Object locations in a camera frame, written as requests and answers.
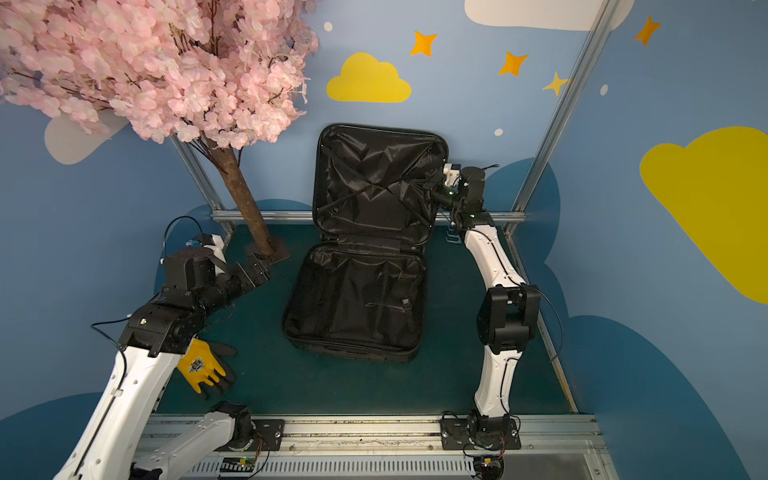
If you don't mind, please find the black ribbed hard-shell suitcase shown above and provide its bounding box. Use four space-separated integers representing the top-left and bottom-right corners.
282 123 449 363

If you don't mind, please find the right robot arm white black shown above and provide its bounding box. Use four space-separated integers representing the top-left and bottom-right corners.
433 164 541 437

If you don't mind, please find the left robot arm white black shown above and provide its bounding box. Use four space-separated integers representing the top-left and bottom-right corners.
56 235 272 479

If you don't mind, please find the yellow black work glove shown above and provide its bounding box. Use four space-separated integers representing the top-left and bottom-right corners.
177 338 238 400

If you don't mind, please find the small green circuit board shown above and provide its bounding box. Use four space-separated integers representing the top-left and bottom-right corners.
220 457 256 473

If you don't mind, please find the pink blossom artificial tree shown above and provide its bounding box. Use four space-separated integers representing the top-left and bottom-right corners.
1 0 319 261

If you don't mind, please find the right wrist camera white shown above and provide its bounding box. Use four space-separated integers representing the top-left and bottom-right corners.
443 163 461 188

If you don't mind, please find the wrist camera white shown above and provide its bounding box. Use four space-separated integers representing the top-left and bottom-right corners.
443 163 461 188
186 233 229 275

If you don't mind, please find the blue garden fork wooden handle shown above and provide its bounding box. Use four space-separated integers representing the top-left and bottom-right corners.
445 228 463 245

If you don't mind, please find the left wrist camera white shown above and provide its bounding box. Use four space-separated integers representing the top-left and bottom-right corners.
186 233 229 275

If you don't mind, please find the aluminium frame rail back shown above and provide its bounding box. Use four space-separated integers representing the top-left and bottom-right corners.
211 210 526 225

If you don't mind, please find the aluminium frame post left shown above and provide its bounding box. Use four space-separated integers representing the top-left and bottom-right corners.
170 136 224 212

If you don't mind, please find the aluminium frame post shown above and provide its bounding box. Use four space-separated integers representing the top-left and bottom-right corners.
170 136 224 212
503 0 622 236

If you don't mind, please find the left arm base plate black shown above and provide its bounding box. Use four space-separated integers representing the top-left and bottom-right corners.
219 419 285 452

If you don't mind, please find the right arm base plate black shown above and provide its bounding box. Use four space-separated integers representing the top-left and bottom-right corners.
439 412 521 452

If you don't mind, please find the aluminium frame post right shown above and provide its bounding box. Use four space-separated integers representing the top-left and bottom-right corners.
503 0 622 236

